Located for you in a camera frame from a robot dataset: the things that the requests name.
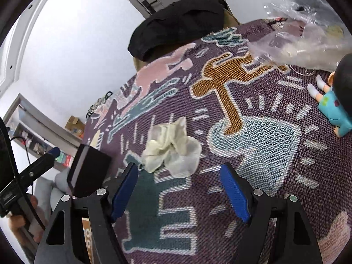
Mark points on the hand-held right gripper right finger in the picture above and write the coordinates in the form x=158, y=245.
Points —
x=235, y=194

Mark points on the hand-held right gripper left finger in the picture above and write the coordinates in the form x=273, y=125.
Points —
x=125, y=191

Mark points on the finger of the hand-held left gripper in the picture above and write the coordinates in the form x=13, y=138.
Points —
x=41, y=163

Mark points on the black jewelry box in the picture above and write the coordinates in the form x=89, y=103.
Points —
x=88, y=170

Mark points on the cream cloth pouch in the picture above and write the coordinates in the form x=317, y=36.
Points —
x=162, y=143

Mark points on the white sheer pouch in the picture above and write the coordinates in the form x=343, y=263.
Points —
x=184, y=156

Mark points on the person's left hand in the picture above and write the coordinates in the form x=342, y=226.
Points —
x=24, y=224

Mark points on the grey cloth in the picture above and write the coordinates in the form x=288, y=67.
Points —
x=55, y=187

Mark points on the small cardboard box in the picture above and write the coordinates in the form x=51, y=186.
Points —
x=74, y=123

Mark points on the orange printed box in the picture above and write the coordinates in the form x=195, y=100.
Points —
x=88, y=233

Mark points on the printed blanket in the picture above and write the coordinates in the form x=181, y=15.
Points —
x=275, y=143

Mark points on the black and white bag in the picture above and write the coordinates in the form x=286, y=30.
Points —
x=99, y=104

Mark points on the black-haired doll figurine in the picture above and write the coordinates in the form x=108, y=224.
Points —
x=337, y=107

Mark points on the clear plastic bag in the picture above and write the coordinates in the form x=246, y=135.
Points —
x=308, y=38

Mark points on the black jacket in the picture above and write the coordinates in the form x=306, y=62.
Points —
x=176, y=24

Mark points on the grey wall shelf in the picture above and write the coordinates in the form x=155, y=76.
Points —
x=41, y=121

